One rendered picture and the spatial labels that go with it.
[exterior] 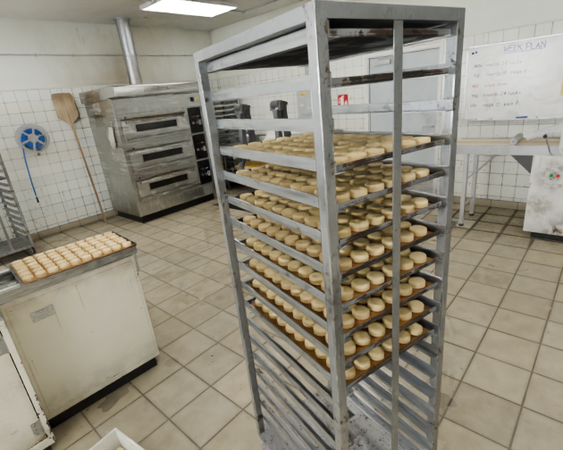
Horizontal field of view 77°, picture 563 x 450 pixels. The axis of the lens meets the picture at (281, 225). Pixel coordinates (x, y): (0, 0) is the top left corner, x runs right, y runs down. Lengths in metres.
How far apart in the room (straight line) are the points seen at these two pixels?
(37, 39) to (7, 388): 5.22
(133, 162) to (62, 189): 1.32
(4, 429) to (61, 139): 4.82
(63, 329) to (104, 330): 0.22
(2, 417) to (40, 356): 0.31
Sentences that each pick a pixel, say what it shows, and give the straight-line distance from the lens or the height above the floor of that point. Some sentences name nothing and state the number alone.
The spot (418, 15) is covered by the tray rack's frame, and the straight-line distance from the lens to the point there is 0.98.
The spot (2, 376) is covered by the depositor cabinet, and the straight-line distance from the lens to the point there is 2.21.
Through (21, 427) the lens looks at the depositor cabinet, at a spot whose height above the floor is 0.27.
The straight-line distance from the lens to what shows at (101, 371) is 2.59.
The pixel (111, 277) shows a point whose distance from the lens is 2.36.
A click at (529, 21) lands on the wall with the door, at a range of 5.19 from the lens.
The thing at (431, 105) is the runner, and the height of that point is 1.59.
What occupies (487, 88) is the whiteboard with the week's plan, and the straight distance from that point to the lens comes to 5.23.
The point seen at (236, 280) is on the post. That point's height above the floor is 0.98.
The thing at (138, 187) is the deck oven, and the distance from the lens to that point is 5.82.
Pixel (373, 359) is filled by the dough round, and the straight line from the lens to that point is 1.21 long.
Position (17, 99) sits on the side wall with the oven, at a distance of 6.41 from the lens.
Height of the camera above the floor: 1.66
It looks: 20 degrees down
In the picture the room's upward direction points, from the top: 6 degrees counter-clockwise
